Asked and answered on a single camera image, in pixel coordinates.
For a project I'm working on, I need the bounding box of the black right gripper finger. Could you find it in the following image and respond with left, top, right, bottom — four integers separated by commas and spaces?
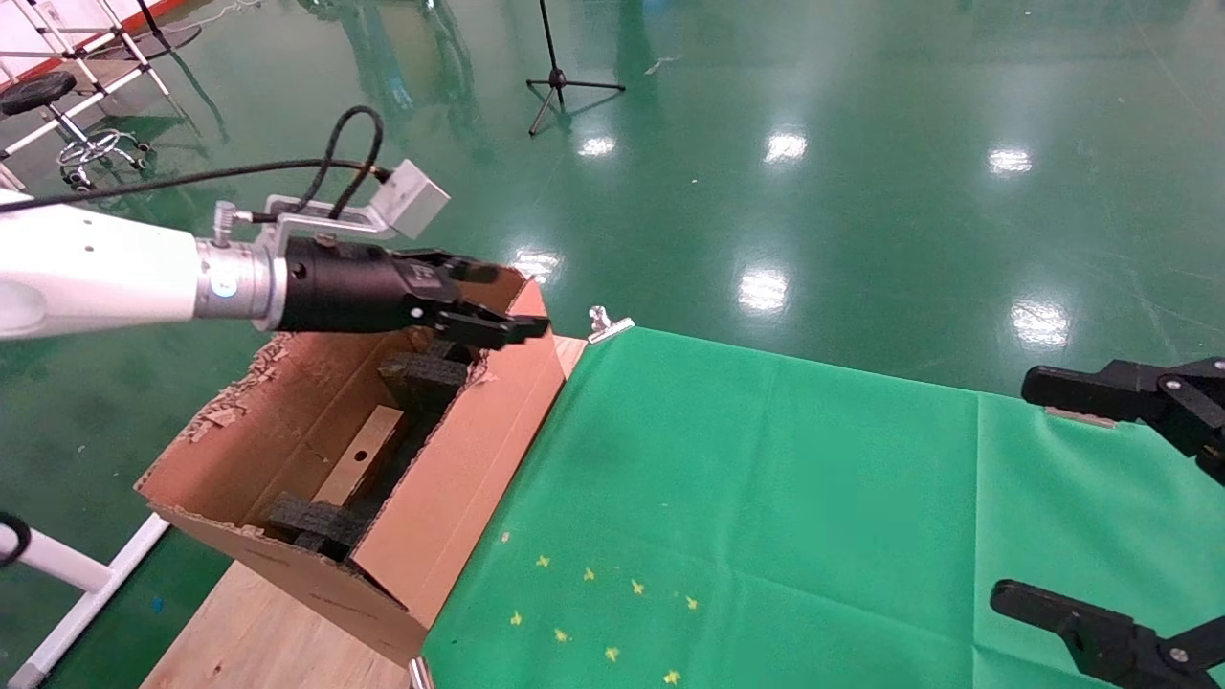
989, 578, 1225, 689
1020, 356, 1225, 484

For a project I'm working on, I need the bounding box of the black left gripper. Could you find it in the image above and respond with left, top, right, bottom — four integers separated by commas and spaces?
278, 235, 553, 351

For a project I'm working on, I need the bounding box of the tape cardboard box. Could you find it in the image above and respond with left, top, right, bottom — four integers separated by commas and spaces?
314, 405, 405, 510

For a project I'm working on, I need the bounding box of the large open cardboard carton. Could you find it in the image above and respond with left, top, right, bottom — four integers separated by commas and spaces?
134, 263, 575, 669

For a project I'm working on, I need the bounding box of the black foam block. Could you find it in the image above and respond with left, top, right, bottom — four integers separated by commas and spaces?
376, 346, 472, 417
260, 490, 376, 564

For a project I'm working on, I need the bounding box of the black tripod stand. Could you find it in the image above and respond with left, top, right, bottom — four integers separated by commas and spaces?
526, 0, 628, 137

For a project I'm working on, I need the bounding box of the green table cloth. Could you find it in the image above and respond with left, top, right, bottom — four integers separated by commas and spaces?
419, 325, 1225, 689

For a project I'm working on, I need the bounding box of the black stand round base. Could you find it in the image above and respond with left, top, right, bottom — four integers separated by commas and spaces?
124, 0, 204, 60

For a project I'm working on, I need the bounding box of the black round stool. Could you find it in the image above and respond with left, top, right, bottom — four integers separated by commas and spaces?
0, 70, 154, 189

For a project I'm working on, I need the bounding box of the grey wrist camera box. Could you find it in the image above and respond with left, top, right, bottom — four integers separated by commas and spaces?
368, 158, 451, 240

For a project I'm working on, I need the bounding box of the silver camera mount bracket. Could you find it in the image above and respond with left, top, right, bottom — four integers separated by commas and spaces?
212, 194, 395, 252

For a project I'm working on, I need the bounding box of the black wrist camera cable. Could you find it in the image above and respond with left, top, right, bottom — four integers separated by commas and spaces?
0, 103, 386, 216

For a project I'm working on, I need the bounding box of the white tube rack frame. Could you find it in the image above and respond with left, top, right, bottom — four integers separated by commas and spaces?
0, 0, 175, 159

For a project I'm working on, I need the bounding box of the white tube support frame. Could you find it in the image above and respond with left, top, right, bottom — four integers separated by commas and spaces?
0, 510, 173, 689

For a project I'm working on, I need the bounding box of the black looped cable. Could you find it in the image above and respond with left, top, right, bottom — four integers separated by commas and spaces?
0, 510, 33, 567

